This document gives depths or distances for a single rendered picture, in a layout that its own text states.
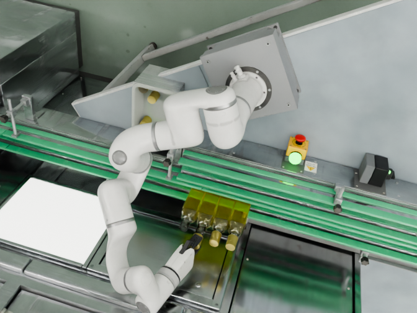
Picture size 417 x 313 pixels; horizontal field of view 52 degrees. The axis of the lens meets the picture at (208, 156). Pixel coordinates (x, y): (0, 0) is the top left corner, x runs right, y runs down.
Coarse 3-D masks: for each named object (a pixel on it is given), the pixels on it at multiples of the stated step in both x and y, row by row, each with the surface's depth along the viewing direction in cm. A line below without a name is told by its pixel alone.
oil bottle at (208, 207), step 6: (204, 198) 156; (210, 198) 156; (216, 198) 157; (204, 204) 154; (210, 204) 154; (216, 204) 154; (204, 210) 151; (210, 210) 152; (198, 216) 150; (204, 216) 149; (210, 216) 149; (198, 222) 150; (210, 222) 150
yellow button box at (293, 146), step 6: (294, 138) 158; (288, 144) 159; (294, 144) 155; (300, 144) 155; (306, 144) 156; (288, 150) 155; (294, 150) 154; (300, 150) 153; (306, 150) 153; (288, 156) 156; (300, 162) 156
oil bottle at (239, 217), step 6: (240, 204) 155; (246, 204) 155; (234, 210) 153; (240, 210) 153; (246, 210) 153; (234, 216) 150; (240, 216) 150; (246, 216) 151; (234, 222) 148; (240, 222) 148; (228, 228) 149; (234, 228) 147; (240, 228) 147; (240, 234) 148
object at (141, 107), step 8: (136, 88) 156; (152, 88) 153; (160, 88) 152; (136, 96) 158; (144, 96) 164; (160, 96) 162; (168, 96) 161; (136, 104) 160; (144, 104) 166; (152, 104) 165; (160, 104) 164; (136, 112) 163; (144, 112) 169; (152, 112) 168; (160, 112) 167; (136, 120) 165; (152, 120) 170; (160, 120) 169
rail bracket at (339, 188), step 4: (336, 184) 150; (340, 184) 150; (336, 188) 150; (340, 188) 149; (344, 188) 141; (336, 192) 148; (340, 192) 143; (336, 196) 145; (340, 196) 144; (336, 200) 144; (340, 200) 144; (336, 204) 142; (340, 204) 145; (336, 208) 141; (340, 208) 140; (336, 212) 142
